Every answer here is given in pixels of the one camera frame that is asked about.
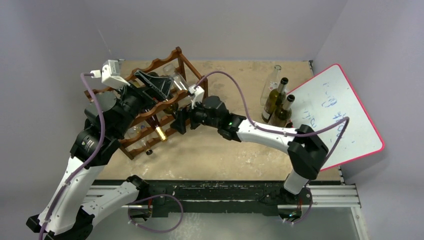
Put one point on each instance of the clear bottle in rack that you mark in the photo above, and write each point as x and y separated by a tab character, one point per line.
179	82

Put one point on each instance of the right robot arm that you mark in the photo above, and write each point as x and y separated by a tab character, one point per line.
306	151

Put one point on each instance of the pink-framed whiteboard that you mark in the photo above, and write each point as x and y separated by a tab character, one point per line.
328	98

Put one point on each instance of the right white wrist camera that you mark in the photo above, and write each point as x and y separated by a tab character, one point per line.
196	94

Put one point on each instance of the wooden wine rack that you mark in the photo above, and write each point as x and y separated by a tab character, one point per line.
165	107

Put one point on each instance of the clear glass wine bottle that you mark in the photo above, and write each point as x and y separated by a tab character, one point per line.
270	83

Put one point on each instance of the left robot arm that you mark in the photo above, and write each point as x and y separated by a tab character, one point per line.
67	217

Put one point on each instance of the dark green bottle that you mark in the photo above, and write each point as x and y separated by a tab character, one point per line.
275	98

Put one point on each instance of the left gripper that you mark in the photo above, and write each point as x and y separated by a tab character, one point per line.
159	86

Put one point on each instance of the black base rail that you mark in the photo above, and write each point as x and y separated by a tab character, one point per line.
159	198

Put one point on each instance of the dark bottle, black cap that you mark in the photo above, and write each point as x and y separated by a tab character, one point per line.
173	108

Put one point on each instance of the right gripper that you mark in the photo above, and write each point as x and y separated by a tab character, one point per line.
185	117

